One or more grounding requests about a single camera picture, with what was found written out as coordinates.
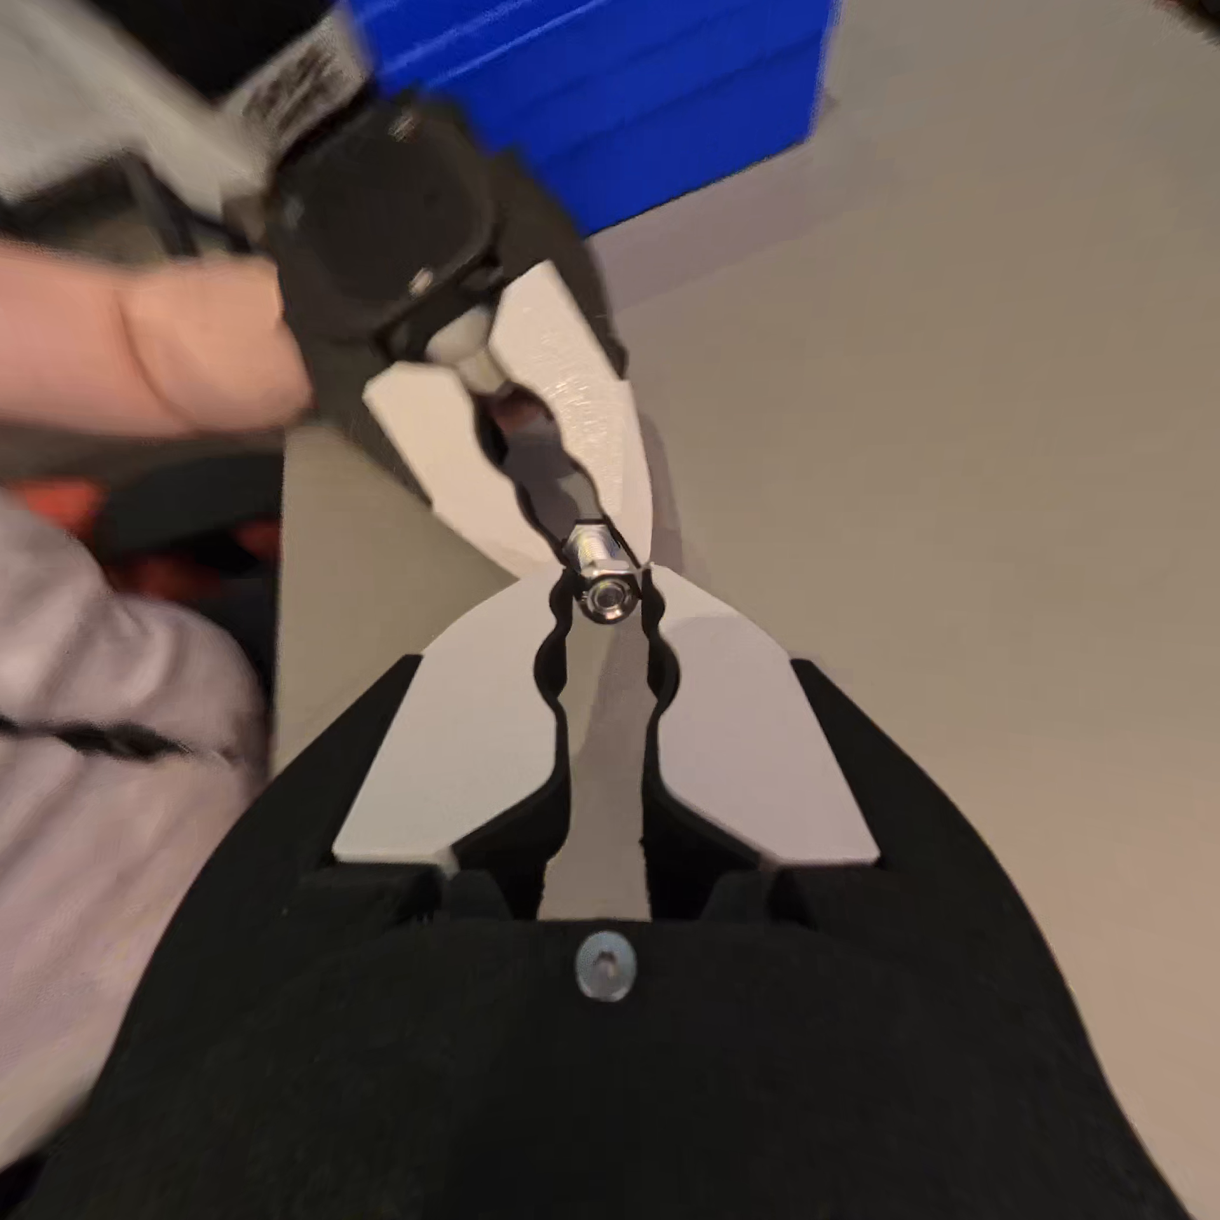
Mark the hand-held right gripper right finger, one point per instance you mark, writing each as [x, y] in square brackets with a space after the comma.
[762, 762]

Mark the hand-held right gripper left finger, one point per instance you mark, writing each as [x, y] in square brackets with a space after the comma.
[450, 762]

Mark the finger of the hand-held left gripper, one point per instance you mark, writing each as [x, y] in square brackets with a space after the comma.
[450, 449]
[572, 343]

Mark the silver hex bolt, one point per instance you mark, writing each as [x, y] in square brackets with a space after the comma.
[596, 549]

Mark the silver hex nut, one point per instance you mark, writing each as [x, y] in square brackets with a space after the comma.
[606, 600]

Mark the blue plastic bin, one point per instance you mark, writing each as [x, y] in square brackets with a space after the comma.
[629, 98]

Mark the person's left hand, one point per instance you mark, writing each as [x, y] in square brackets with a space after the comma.
[209, 343]

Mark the orange cloth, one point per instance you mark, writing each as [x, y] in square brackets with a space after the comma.
[58, 510]

